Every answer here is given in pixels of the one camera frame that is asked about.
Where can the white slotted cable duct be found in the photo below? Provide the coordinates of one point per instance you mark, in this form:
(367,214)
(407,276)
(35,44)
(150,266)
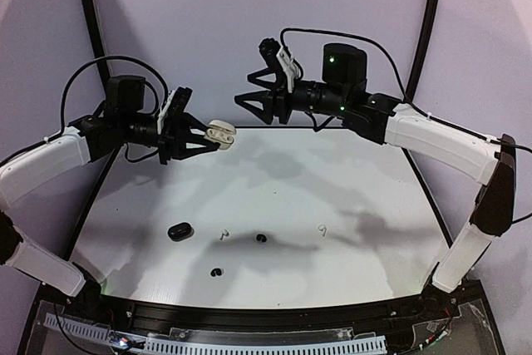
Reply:
(189,341)

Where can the black frame post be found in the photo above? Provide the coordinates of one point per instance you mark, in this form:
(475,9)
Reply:
(423,42)
(93,28)

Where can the left black frame post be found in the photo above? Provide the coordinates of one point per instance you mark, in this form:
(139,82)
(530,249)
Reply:
(93,28)

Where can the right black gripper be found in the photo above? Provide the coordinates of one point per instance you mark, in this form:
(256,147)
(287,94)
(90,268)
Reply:
(275,102)

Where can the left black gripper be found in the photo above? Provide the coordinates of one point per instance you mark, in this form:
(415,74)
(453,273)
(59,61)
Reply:
(171,135)

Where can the black earbud front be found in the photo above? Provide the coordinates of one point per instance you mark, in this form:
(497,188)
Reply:
(216,272)

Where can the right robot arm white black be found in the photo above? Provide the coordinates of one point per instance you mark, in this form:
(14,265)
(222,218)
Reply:
(386,120)

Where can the white earbud charging case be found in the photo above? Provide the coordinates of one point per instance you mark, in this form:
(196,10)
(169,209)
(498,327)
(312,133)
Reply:
(222,133)

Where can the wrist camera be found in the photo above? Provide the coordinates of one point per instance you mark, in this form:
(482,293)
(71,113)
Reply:
(173,109)
(281,63)

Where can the black earbud charging case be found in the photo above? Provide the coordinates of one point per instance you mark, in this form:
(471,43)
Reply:
(180,232)

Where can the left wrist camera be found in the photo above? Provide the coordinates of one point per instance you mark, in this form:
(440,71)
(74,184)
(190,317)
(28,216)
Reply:
(173,109)

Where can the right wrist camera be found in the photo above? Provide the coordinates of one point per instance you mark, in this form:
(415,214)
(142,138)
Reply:
(281,63)

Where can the black front aluminium rail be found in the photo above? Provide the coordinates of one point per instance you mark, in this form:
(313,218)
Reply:
(158,317)

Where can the black earbud center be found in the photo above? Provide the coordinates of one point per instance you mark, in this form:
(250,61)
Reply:
(261,238)

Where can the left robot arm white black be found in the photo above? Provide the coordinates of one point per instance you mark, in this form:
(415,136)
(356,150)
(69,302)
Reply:
(82,142)

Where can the black earbud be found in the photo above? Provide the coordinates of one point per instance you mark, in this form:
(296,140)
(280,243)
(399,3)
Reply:
(216,272)
(261,238)

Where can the right black frame post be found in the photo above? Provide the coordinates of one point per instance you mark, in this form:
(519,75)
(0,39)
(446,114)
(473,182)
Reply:
(423,42)

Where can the white earbud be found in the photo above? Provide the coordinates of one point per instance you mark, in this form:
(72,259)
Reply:
(322,229)
(224,234)

